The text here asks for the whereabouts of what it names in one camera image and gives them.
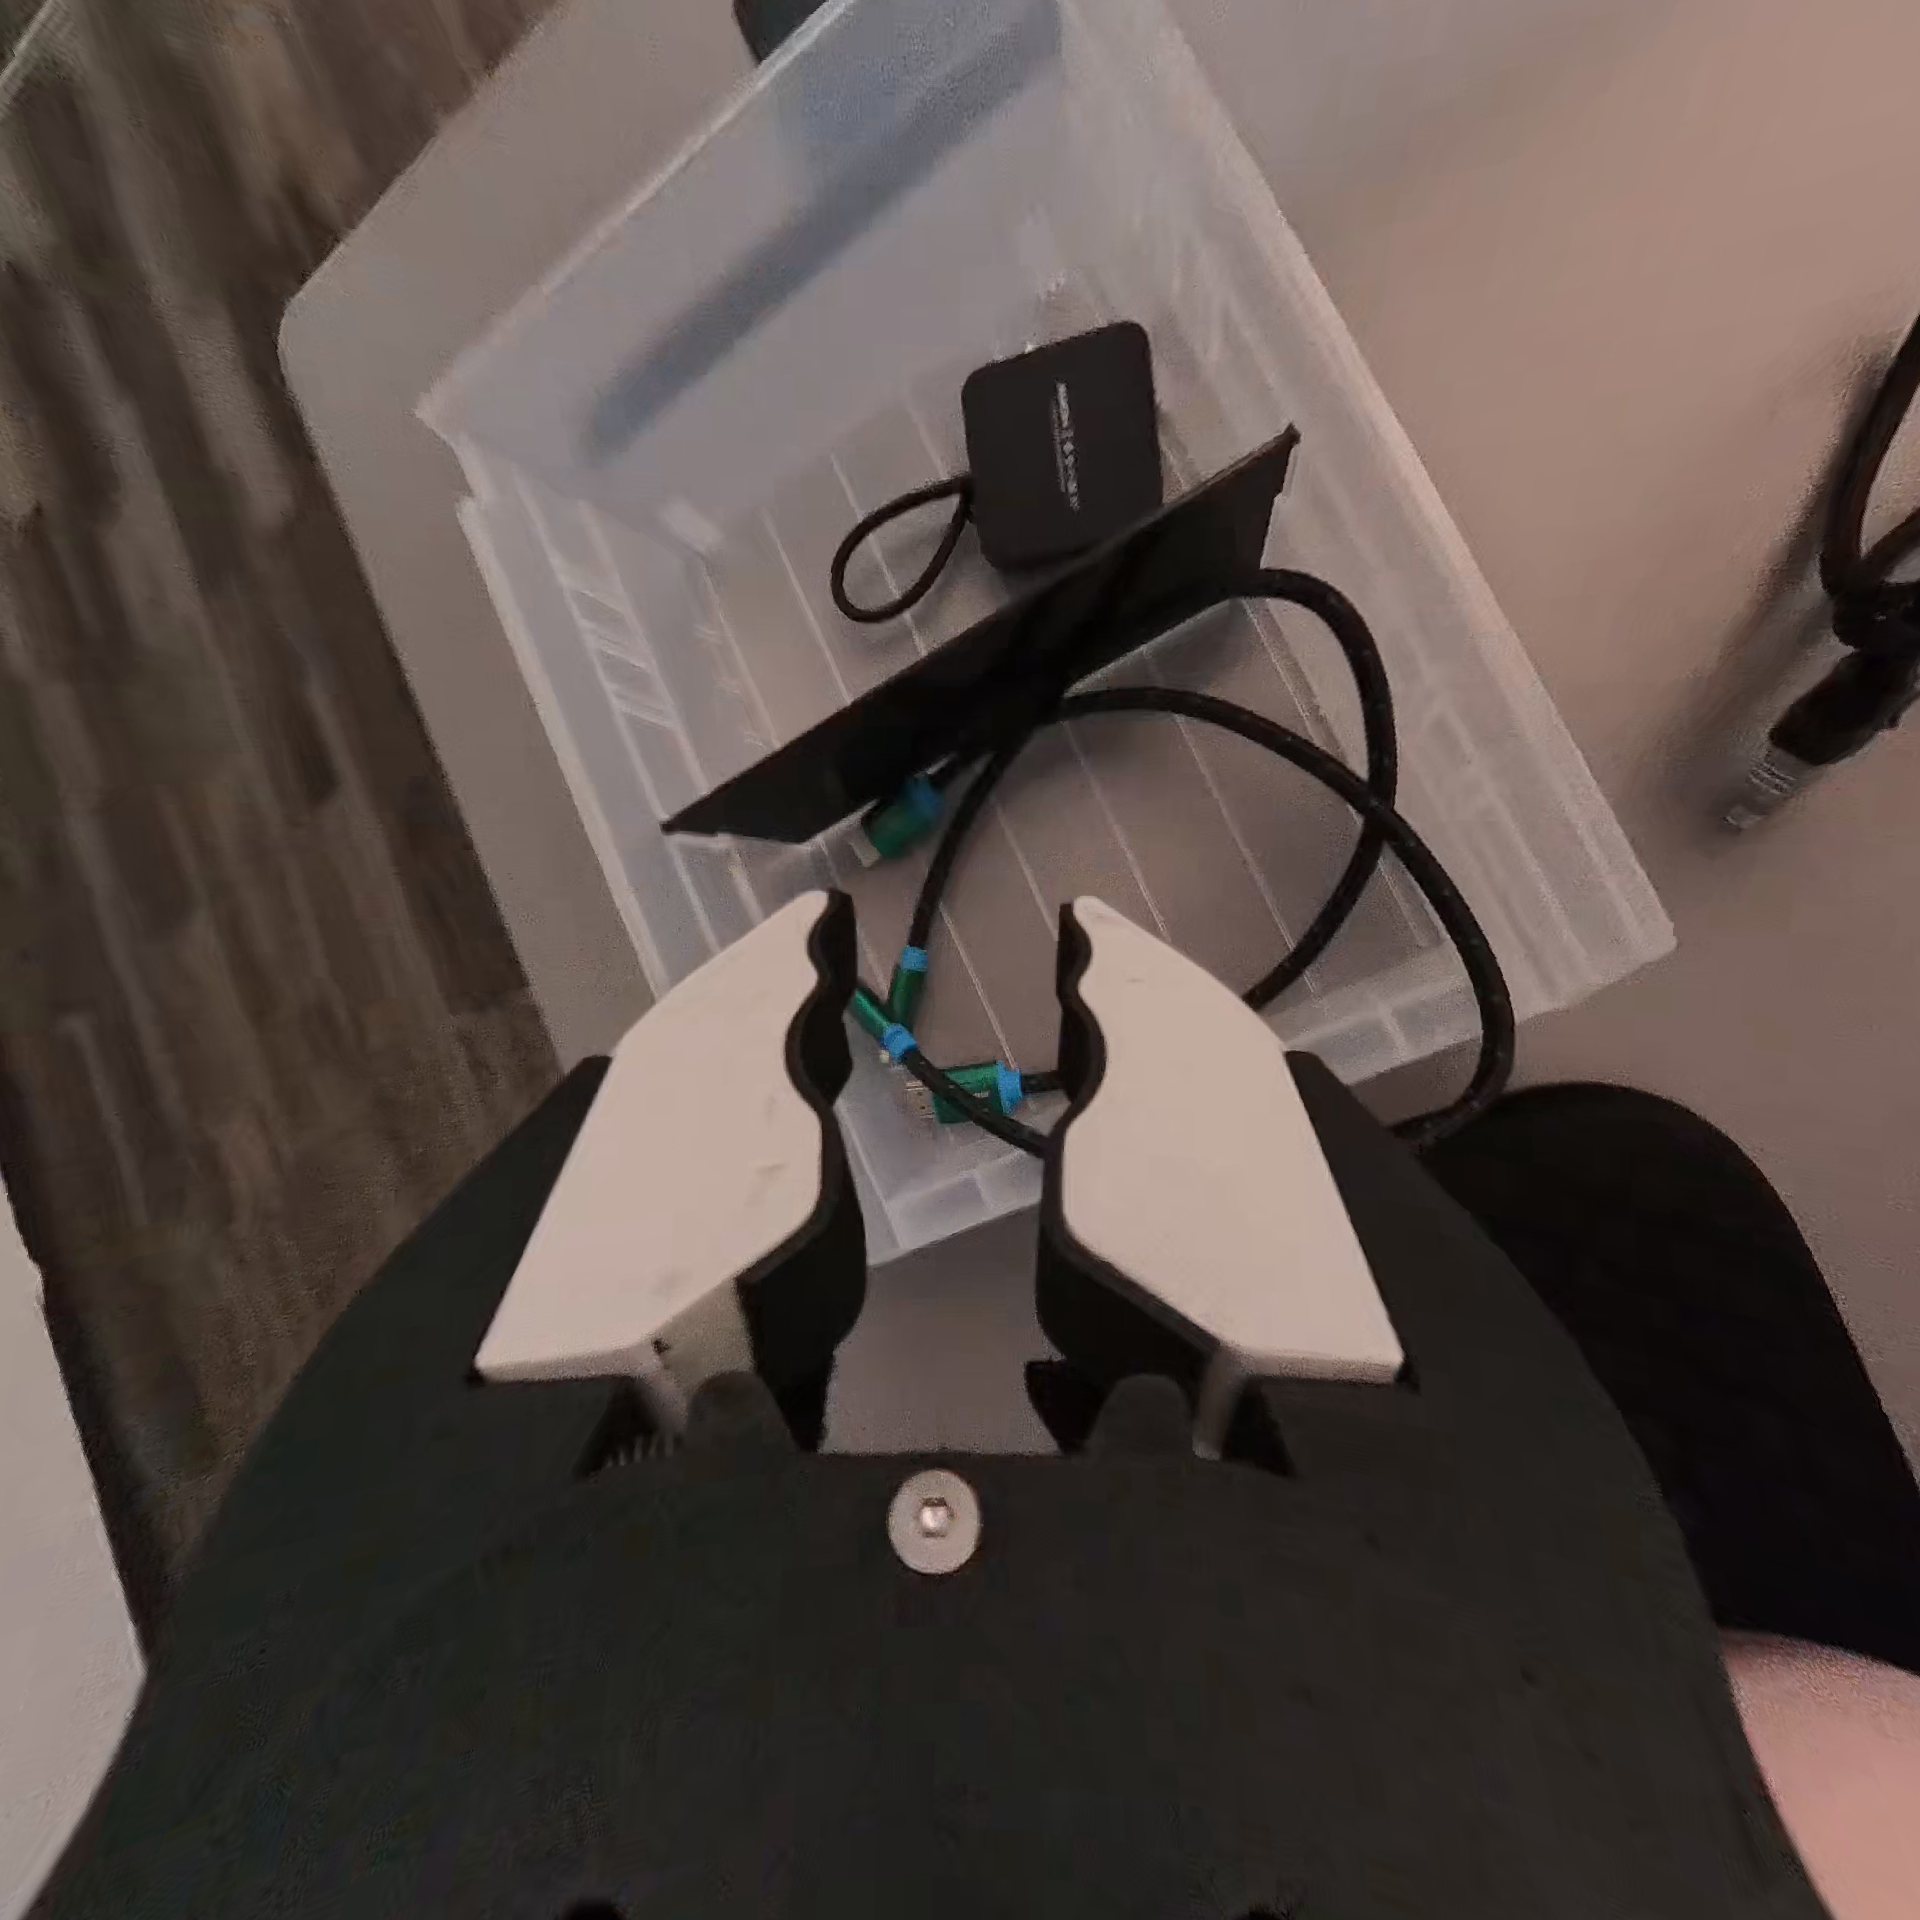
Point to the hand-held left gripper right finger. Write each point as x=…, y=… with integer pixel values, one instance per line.
x=1214, y=1185

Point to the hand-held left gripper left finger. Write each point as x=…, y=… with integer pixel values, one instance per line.
x=674, y=1171

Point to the green hdmi plug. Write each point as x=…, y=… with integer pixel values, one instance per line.
x=901, y=822

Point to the black hdmi switch box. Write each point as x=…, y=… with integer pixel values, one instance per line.
x=1058, y=435

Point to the clear plastic storage bin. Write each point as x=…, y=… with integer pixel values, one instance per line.
x=674, y=345

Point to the dark divider panel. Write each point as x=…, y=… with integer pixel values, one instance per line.
x=1049, y=646

